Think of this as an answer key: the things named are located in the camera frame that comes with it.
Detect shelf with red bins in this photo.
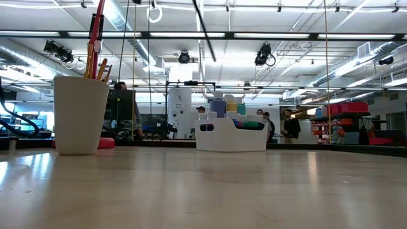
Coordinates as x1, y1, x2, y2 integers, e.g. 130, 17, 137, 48
311, 101, 394, 147

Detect large teal paint bottle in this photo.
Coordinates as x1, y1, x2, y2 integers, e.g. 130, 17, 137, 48
234, 96, 247, 116

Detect white cylindrical tank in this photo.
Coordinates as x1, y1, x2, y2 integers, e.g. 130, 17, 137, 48
167, 87, 193, 140

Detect large yellow paint bottle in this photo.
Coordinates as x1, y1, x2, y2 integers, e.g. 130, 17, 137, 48
223, 94, 238, 113

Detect yellow hanging cord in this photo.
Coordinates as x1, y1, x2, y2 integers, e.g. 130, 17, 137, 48
322, 0, 332, 144

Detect white hanging ring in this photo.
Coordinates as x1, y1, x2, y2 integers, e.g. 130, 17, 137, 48
146, 4, 163, 24

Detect white storage bin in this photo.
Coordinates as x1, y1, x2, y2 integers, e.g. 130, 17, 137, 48
194, 116, 270, 153

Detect black overhead camera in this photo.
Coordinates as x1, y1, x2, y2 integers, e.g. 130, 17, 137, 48
254, 43, 276, 67

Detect black overhead rig frame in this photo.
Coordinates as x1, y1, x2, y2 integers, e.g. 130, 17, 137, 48
0, 30, 407, 41

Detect large blue paint bottle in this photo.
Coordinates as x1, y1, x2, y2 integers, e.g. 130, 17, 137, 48
209, 90, 228, 120

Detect thin black hanging cable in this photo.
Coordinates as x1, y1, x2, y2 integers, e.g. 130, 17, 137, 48
191, 0, 217, 63

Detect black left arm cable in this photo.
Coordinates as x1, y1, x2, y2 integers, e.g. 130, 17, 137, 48
0, 76, 41, 139

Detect white cup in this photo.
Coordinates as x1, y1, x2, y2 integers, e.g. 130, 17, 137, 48
53, 75, 111, 156

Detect wide orange bristle paintbrush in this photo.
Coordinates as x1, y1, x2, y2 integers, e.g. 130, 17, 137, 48
84, 43, 95, 80

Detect black ceiling camera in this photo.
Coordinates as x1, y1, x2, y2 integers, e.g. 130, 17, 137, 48
177, 50, 191, 65
43, 40, 75, 64

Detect black paintbrush orange bristles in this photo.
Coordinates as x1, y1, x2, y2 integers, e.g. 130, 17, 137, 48
97, 58, 108, 81

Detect black stand frame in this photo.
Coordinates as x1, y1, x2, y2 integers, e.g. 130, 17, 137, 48
164, 80, 217, 123

